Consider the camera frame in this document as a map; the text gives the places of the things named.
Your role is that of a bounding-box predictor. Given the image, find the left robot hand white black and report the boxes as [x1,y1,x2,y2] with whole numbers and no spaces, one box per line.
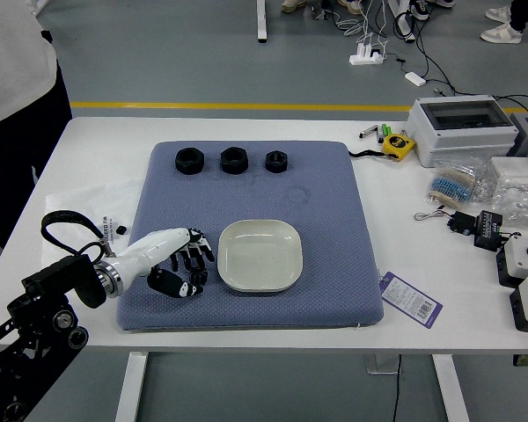
[109,226,216,300]

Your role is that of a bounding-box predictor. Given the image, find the small black gear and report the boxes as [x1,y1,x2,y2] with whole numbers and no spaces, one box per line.
[187,266,209,287]

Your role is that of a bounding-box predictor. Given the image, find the large black hex nut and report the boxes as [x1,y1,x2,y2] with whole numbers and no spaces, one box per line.
[219,146,250,175]
[174,148,206,176]

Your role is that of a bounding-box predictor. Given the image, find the small black hex nut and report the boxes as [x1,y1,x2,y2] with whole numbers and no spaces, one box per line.
[264,149,290,174]

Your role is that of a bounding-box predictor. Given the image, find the button box with blue button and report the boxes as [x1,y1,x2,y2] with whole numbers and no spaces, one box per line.
[495,235,528,289]

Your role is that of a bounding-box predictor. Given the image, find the flat white box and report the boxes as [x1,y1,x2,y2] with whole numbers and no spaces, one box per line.
[489,156,528,186]

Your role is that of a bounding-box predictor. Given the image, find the white square dish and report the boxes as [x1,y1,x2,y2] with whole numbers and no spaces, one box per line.
[216,218,304,295]

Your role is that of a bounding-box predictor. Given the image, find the blue-grey quilted mat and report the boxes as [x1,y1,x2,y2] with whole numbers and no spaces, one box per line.
[115,140,386,333]

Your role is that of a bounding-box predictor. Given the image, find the white table leg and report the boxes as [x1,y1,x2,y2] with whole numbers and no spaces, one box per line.
[431,353,471,422]
[114,351,150,422]

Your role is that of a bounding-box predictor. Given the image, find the person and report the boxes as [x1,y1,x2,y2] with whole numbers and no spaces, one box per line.
[480,0,528,45]
[0,0,74,250]

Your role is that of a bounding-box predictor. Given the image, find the white desk leg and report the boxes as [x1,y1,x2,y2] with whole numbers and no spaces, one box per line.
[385,0,418,44]
[255,0,270,44]

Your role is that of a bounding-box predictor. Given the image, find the purple and white label tag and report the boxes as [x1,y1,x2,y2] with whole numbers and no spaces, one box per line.
[378,271,444,329]

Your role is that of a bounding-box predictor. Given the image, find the white power strip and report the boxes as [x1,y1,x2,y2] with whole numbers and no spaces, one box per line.
[348,41,388,67]

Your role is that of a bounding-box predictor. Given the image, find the bag of blue resistors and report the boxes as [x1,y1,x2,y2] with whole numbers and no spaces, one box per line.
[424,157,489,207]

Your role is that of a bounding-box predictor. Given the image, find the black circuit module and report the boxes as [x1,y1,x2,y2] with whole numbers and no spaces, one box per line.
[473,209,523,252]

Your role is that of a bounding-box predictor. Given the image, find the clear bag of small parts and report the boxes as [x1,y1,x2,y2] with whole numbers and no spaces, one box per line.
[474,173,528,229]

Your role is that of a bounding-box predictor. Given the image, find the grey under-table bracket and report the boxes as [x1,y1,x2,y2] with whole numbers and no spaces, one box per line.
[363,353,402,376]

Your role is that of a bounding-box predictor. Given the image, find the yellow tape measure with strap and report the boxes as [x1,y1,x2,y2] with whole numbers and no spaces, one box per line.
[347,134,418,164]

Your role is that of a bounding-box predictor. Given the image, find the black cable under table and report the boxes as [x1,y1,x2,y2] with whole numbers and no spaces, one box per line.
[391,353,402,422]

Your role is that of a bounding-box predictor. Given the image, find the white power cables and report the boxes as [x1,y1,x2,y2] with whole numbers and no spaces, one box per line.
[332,0,391,50]

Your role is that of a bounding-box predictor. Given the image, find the black module with thin wires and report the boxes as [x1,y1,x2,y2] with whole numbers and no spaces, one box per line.
[414,209,479,237]

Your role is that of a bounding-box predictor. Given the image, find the grey electrical enclosure box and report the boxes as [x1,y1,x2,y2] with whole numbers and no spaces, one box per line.
[407,94,520,169]

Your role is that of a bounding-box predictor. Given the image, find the black floor cable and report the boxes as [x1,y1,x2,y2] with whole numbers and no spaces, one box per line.
[393,8,528,116]

